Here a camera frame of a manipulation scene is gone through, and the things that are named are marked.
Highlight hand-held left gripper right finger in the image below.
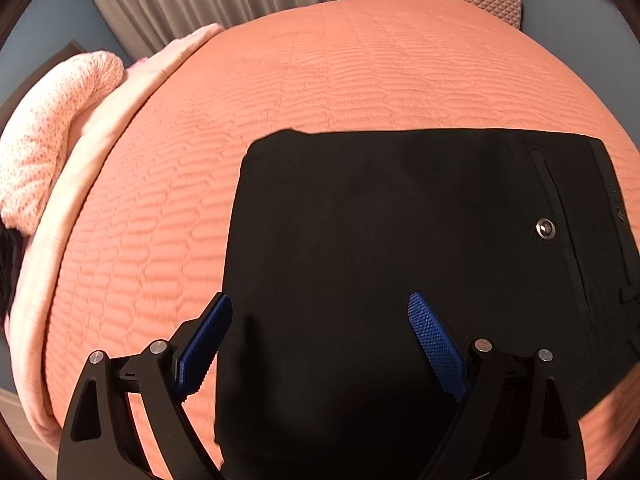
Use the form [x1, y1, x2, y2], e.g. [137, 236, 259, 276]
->
[407, 291, 586, 480]

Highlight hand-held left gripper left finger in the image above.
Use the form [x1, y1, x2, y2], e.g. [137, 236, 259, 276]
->
[56, 292, 234, 480]

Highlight black pants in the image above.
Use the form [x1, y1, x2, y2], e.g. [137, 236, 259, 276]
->
[214, 129, 640, 480]

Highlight light pink blanket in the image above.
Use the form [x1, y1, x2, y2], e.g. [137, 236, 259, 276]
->
[7, 23, 224, 442]

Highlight white dotted pillow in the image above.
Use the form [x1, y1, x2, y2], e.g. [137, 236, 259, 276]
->
[0, 51, 125, 234]

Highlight pink quilted bed cover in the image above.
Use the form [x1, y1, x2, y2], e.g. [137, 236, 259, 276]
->
[42, 0, 640, 480]

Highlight grey-brown headboard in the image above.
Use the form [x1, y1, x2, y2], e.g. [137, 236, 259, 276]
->
[0, 40, 89, 116]

